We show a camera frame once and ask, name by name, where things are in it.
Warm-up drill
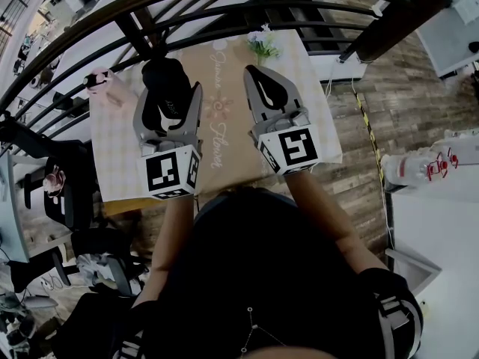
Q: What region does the pink plush toy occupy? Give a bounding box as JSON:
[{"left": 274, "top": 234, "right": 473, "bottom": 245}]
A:
[{"left": 42, "top": 165, "right": 67, "bottom": 200}]

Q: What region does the pink water bottle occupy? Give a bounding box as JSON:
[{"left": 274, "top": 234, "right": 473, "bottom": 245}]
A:
[{"left": 83, "top": 66, "right": 129, "bottom": 108}]

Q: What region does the black office chair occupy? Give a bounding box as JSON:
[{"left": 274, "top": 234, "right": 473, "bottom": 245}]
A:
[{"left": 22, "top": 140, "right": 99, "bottom": 235}]

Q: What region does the person's right forearm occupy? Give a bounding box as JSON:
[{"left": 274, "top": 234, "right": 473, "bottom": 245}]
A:
[{"left": 283, "top": 169, "right": 391, "bottom": 276}]

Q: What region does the white cable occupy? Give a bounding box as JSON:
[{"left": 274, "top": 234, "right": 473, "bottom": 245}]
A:
[{"left": 323, "top": 58, "right": 361, "bottom": 99}]

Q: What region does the white desk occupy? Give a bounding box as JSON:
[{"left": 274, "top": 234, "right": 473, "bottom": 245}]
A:
[{"left": 410, "top": 0, "right": 479, "bottom": 79}]

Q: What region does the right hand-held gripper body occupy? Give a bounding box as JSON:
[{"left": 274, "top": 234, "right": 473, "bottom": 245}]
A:
[{"left": 248, "top": 105, "right": 323, "bottom": 177}]

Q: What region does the black metal railing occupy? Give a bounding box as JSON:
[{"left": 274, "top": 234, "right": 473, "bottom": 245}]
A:
[{"left": 0, "top": 0, "right": 412, "bottom": 126}]

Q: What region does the person's left forearm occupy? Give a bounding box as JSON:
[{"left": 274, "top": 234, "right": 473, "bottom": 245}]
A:
[{"left": 148, "top": 194, "right": 196, "bottom": 307}]

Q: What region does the person's black shirt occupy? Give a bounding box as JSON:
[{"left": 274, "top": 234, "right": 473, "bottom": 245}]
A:
[{"left": 112, "top": 187, "right": 424, "bottom": 359}]

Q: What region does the yellow and black striped strip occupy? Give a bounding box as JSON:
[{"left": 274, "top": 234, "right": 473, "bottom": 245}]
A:
[{"left": 353, "top": 90, "right": 386, "bottom": 183}]

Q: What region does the table with checked cloth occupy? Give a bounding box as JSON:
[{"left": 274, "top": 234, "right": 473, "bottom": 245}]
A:
[{"left": 88, "top": 28, "right": 344, "bottom": 217}]

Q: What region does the dark wooden post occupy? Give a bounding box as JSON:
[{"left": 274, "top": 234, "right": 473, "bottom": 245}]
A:
[{"left": 355, "top": 0, "right": 454, "bottom": 63}]

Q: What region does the black glasses case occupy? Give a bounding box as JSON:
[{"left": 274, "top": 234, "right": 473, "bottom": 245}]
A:
[{"left": 141, "top": 57, "right": 192, "bottom": 135}]

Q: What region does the clear plastic bottle red label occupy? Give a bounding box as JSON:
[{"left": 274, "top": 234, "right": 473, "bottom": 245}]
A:
[
  {"left": 380, "top": 151, "right": 449, "bottom": 188},
  {"left": 430, "top": 140, "right": 461, "bottom": 168}
]

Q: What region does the vase of pale flowers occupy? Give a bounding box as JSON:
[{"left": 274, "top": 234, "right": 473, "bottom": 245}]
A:
[{"left": 246, "top": 22, "right": 281, "bottom": 67}]

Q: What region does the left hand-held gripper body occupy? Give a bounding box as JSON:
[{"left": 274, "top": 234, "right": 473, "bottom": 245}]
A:
[{"left": 135, "top": 132, "right": 204, "bottom": 202}]

